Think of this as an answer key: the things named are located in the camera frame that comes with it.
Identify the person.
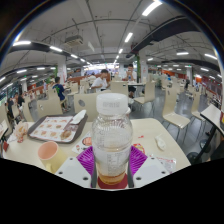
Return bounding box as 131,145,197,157
5,97,16,120
14,92,26,108
52,76,69,112
90,69,110,93
121,63,138,98

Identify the dark food tray, paper liner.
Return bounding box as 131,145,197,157
27,114,89,144

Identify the pale yellow mug, pink inside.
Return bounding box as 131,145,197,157
37,140,68,174

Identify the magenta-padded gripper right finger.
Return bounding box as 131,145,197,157
127,145,170,188

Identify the white napkin on tray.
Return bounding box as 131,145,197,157
69,109,87,125

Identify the group of beige chairs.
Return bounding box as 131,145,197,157
0,79,208,141

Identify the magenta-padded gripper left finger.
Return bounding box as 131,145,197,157
54,145,98,188

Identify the clear white-capped drink bottle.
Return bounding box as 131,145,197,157
91,93,134,186

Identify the group of ceiling lights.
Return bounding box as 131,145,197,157
0,0,219,83

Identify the ceiling air conditioner unit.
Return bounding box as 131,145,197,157
63,34,84,47

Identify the colourful printed leaflet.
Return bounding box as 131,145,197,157
71,130,94,154

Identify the red sauce packet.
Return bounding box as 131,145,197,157
132,143,146,155

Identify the crumpled food wrapper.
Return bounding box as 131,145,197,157
13,120,29,143

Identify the beige neighbouring table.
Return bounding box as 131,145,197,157
199,103,224,136

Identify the crumpled white napkin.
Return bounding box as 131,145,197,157
154,133,167,151

